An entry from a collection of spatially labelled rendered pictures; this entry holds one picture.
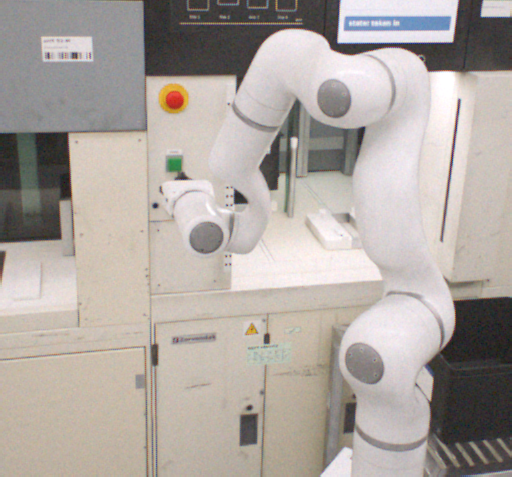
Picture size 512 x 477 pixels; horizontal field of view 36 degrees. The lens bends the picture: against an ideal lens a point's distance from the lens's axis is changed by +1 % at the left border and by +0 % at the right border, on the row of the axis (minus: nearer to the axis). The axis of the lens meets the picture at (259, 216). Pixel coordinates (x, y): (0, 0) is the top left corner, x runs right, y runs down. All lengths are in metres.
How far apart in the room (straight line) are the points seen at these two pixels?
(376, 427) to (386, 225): 0.34
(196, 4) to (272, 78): 0.54
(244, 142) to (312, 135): 1.55
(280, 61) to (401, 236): 0.32
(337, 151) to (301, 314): 0.99
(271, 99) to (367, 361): 0.43
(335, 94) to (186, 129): 0.76
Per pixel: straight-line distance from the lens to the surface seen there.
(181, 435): 2.13
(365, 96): 1.07
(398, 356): 1.17
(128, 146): 1.77
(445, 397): 1.62
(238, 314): 1.97
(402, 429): 1.30
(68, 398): 2.03
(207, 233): 1.38
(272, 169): 2.40
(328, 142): 2.83
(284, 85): 1.22
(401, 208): 1.16
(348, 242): 2.20
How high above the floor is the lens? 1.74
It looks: 21 degrees down
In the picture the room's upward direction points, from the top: 2 degrees clockwise
